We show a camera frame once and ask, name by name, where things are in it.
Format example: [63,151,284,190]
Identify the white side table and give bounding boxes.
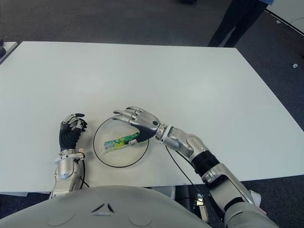
[0,42,19,66]

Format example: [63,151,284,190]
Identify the person legs dark trousers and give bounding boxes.
[208,0,271,48]

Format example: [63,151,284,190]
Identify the white background table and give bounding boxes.
[265,0,304,37]

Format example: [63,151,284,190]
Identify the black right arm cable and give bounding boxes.
[165,146,207,209]

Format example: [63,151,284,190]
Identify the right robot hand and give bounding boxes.
[113,106,163,145]

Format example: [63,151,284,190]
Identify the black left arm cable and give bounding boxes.
[73,155,90,190]

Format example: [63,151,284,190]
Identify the grey robot torso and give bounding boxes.
[0,185,212,228]

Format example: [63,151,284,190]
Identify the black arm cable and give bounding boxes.
[73,155,90,190]
[165,146,207,209]

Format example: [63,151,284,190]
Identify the white plate black rim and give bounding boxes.
[93,114,150,168]

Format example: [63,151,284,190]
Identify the metal bracket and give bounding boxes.
[194,193,205,209]

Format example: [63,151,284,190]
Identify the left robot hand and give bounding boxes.
[58,113,88,152]

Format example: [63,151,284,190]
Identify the green toothpaste tube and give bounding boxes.
[103,133,141,153]

